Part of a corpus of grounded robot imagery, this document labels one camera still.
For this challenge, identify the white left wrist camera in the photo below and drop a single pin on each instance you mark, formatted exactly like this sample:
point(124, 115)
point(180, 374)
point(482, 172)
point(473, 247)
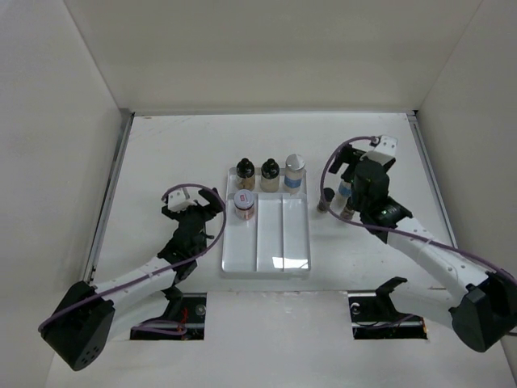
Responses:
point(178, 200)

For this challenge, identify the left aluminium table rail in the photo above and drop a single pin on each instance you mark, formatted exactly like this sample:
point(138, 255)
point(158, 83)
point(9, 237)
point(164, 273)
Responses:
point(92, 258)

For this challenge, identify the silver-cap blue-label bottle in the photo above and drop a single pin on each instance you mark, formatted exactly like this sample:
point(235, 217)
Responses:
point(293, 173)

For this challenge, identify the white divided organizer tray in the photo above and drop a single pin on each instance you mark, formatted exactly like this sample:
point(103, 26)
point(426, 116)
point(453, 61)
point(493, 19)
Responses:
point(272, 245)

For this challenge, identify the black-cap white powder bottle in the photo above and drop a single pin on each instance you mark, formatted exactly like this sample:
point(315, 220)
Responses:
point(270, 176)

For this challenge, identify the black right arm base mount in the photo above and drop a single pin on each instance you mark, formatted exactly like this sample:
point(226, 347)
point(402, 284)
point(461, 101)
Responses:
point(384, 303)

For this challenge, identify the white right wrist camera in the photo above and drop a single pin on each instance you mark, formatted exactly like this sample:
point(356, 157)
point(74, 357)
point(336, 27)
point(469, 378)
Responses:
point(384, 150)

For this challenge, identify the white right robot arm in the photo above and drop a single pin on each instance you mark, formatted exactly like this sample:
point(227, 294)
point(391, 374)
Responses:
point(477, 299)

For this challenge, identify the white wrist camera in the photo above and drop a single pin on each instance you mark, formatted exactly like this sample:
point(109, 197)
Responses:
point(178, 200)
point(384, 150)

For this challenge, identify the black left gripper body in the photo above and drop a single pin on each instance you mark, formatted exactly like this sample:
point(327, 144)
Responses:
point(195, 209)

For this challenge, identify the black-cap brown spice jar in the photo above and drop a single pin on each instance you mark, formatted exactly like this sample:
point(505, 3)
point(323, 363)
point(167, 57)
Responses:
point(326, 198)

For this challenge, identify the right aluminium table rail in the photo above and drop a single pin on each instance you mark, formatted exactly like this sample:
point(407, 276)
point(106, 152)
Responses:
point(412, 117)

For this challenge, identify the black-cap brown spice bottle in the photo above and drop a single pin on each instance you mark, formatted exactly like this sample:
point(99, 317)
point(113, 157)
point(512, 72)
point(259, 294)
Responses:
point(245, 175)

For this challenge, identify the silver-cap blue-label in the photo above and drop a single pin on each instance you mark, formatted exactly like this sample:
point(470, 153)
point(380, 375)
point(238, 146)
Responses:
point(344, 191)

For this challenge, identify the black flip-lid small jar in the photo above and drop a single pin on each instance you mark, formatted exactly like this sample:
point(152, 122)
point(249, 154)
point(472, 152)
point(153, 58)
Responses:
point(347, 213)

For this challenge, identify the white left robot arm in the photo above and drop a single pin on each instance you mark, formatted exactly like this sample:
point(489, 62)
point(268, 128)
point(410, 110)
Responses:
point(144, 300)

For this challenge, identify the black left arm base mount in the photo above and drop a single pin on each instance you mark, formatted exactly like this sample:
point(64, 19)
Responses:
point(176, 310)

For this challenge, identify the white-cap orange-label spice jar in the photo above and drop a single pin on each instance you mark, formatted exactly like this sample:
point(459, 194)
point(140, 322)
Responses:
point(244, 204)

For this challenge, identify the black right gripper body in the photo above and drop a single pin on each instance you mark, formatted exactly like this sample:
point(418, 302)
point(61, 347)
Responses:
point(357, 204)

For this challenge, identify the aluminium table rail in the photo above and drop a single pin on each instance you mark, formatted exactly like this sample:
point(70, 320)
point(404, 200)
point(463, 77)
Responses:
point(412, 117)
point(92, 258)

